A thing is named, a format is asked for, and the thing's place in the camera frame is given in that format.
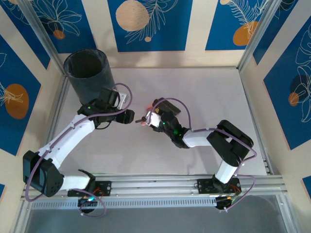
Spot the dark grey trash bin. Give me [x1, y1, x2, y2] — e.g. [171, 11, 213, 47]
[63, 48, 119, 110]

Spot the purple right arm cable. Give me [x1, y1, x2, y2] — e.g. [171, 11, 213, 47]
[149, 97, 258, 212]

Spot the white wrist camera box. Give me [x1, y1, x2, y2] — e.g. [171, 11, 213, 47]
[145, 110, 162, 128]
[116, 91, 129, 110]

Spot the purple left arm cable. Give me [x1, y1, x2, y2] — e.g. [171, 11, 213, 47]
[25, 83, 133, 217]

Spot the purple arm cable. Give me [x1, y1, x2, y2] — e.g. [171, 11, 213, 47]
[25, 83, 133, 217]
[149, 97, 258, 212]

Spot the grey slotted cable duct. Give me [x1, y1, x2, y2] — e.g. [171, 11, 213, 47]
[30, 197, 218, 210]

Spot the aluminium side rail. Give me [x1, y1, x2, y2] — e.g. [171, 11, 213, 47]
[35, 76, 70, 179]
[237, 67, 275, 175]

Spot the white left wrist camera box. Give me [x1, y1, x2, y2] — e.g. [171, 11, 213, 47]
[116, 91, 129, 110]

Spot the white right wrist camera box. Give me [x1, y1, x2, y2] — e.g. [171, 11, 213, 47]
[145, 110, 162, 128]

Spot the aluminium corner post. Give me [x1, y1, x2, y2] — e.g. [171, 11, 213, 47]
[17, 0, 68, 78]
[237, 0, 280, 71]

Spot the black cartoon face hand brush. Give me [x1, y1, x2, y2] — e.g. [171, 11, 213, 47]
[153, 98, 182, 117]

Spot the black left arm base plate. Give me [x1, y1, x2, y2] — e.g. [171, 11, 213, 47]
[67, 180, 112, 197]

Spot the aluminium front rail frame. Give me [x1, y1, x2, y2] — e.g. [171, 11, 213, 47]
[20, 172, 289, 201]

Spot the black controller board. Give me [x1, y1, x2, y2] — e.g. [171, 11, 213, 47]
[77, 196, 98, 215]

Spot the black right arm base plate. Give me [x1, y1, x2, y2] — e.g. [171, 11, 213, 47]
[197, 178, 242, 195]

